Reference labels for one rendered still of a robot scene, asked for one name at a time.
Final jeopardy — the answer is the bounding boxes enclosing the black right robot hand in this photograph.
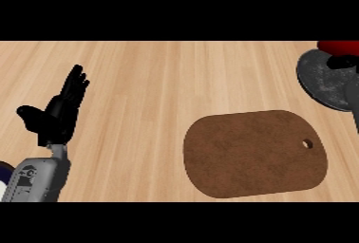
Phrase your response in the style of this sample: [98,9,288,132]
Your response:
[325,54,359,71]

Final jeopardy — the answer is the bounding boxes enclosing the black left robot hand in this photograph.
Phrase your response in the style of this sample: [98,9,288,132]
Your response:
[15,64,92,148]

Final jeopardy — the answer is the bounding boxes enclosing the red can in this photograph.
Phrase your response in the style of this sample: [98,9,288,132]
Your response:
[316,40,359,57]

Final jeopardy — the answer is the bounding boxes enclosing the dark grey pan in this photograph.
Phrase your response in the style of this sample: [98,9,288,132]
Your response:
[294,47,359,113]

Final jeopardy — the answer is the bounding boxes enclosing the brown wooden cutting board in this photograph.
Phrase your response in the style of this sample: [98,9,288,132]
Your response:
[182,109,330,199]

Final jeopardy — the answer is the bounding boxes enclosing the white and blue round object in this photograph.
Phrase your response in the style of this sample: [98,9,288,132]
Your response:
[0,159,16,199]

